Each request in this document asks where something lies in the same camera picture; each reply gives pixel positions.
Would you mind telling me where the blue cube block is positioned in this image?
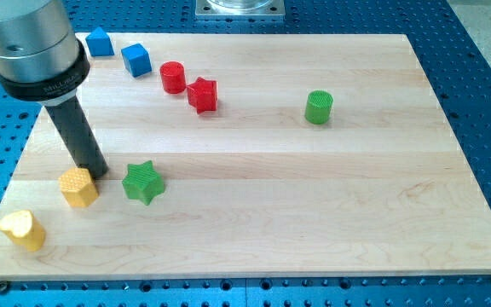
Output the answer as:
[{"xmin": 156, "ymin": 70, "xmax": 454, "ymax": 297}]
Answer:
[{"xmin": 121, "ymin": 43, "xmax": 152, "ymax": 78}]

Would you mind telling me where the red star block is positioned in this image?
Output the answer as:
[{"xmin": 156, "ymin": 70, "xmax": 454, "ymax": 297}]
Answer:
[{"xmin": 186, "ymin": 77, "xmax": 217, "ymax": 114}]

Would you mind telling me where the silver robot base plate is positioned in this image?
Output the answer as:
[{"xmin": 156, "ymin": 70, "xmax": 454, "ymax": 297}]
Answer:
[{"xmin": 195, "ymin": 0, "xmax": 286, "ymax": 18}]

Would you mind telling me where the red cylinder block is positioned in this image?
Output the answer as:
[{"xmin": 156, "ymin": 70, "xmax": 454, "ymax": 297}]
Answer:
[{"xmin": 159, "ymin": 61, "xmax": 186, "ymax": 94}]

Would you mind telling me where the yellow hexagon block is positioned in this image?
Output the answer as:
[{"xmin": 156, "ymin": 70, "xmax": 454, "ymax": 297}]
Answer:
[{"xmin": 58, "ymin": 167, "xmax": 99, "ymax": 207}]

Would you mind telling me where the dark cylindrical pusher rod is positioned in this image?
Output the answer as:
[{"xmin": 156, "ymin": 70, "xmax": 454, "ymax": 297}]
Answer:
[{"xmin": 45, "ymin": 96, "xmax": 108, "ymax": 179}]

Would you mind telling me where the blue triangular prism block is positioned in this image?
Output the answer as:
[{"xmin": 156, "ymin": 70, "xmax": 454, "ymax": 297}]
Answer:
[{"xmin": 85, "ymin": 26, "xmax": 114, "ymax": 57}]

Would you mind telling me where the yellow heart block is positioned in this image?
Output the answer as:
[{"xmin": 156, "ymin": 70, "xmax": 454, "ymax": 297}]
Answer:
[{"xmin": 0, "ymin": 210, "xmax": 46, "ymax": 252}]

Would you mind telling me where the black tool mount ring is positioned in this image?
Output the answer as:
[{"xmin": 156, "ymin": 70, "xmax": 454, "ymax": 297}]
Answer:
[{"xmin": 0, "ymin": 39, "xmax": 90, "ymax": 102}]

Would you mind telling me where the green cylinder block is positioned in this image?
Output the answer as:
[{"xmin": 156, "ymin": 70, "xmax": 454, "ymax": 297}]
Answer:
[{"xmin": 304, "ymin": 90, "xmax": 333, "ymax": 125}]

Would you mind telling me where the wooden board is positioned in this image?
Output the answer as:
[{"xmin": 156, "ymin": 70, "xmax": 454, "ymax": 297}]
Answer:
[{"xmin": 0, "ymin": 33, "xmax": 491, "ymax": 281}]

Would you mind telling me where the green star block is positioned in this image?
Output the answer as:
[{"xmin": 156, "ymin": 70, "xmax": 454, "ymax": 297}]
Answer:
[{"xmin": 122, "ymin": 160, "xmax": 165, "ymax": 206}]

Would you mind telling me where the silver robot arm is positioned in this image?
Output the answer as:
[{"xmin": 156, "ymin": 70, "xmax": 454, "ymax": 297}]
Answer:
[{"xmin": 0, "ymin": 0, "xmax": 108, "ymax": 178}]

